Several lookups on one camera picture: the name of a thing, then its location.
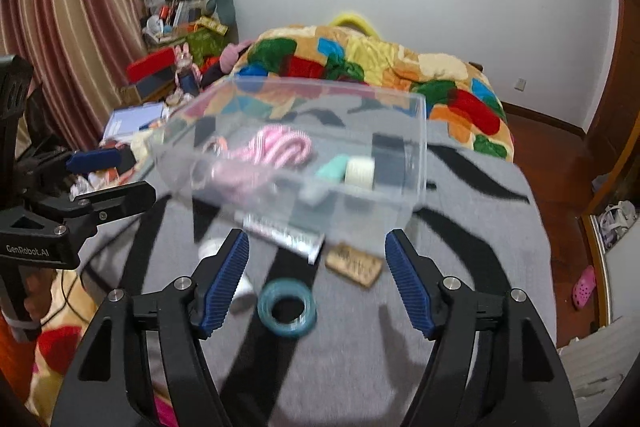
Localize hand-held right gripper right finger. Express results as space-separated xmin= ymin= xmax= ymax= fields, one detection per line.
xmin=384 ymin=229 xmax=582 ymax=427

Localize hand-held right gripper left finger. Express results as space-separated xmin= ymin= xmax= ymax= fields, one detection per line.
xmin=50 ymin=229 xmax=251 ymax=427

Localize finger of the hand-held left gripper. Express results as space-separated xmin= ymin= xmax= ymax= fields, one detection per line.
xmin=65 ymin=148 xmax=135 ymax=176
xmin=31 ymin=180 xmax=157 ymax=233

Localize teal tape roll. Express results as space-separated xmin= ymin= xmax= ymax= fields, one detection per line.
xmin=257 ymin=277 xmax=319 ymax=337

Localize clear plastic storage box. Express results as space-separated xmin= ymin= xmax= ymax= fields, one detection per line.
xmin=149 ymin=77 xmax=429 ymax=254

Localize small white bottle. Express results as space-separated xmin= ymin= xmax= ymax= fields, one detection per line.
xmin=197 ymin=239 xmax=255 ymax=303

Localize blue white box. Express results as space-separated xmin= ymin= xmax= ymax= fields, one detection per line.
xmin=102 ymin=103 xmax=169 ymax=143

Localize wooden tag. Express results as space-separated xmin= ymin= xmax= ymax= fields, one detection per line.
xmin=324 ymin=242 xmax=385 ymax=291

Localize grey black striped blanket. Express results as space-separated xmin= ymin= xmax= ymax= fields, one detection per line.
xmin=75 ymin=91 xmax=559 ymax=427

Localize grey squeeze tube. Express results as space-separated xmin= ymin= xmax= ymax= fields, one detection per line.
xmin=239 ymin=208 xmax=327 ymax=266

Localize red box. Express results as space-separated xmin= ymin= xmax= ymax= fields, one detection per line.
xmin=125 ymin=46 xmax=177 ymax=83

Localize white tape roll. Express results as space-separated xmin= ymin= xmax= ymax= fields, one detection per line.
xmin=344 ymin=156 xmax=376 ymax=190

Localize bottle with pink bunny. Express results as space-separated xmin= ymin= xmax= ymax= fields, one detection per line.
xmin=172 ymin=44 xmax=202 ymax=98

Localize black rectangular block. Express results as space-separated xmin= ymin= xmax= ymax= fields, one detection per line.
xmin=370 ymin=132 xmax=407 ymax=188

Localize mint green eraser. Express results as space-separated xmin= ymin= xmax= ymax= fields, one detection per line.
xmin=315 ymin=155 xmax=352 ymax=180

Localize red striped curtain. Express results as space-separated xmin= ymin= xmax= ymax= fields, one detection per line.
xmin=0 ymin=0 xmax=167 ymax=154

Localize green box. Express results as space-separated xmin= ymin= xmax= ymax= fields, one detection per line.
xmin=172 ymin=19 xmax=229 ymax=58

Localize red cream patterned blanket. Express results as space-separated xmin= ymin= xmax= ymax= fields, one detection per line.
xmin=22 ymin=268 xmax=176 ymax=427

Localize pink plush toy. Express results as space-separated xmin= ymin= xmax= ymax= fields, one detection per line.
xmin=219 ymin=39 xmax=257 ymax=74

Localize pink clog slipper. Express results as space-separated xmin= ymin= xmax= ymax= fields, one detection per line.
xmin=571 ymin=265 xmax=598 ymax=311

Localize colourful patchwork quilt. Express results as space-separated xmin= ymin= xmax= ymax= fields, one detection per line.
xmin=200 ymin=24 xmax=516 ymax=164

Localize white ribbed panel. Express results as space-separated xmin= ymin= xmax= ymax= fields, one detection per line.
xmin=556 ymin=308 xmax=640 ymax=427

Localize white shoes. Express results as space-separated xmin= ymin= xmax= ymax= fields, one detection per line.
xmin=597 ymin=200 xmax=639 ymax=251

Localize yellow curved object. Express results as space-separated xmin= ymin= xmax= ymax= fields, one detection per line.
xmin=332 ymin=10 xmax=382 ymax=40

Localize wooden wardrobe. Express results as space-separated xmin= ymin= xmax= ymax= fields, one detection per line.
xmin=581 ymin=0 xmax=640 ymax=214

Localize black cable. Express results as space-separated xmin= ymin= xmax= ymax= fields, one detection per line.
xmin=37 ymin=227 xmax=156 ymax=325

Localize metal key ring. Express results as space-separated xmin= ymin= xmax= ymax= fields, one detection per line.
xmin=189 ymin=136 xmax=232 ymax=188

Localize pink white cord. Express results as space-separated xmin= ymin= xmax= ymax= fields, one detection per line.
xmin=220 ymin=125 xmax=314 ymax=202

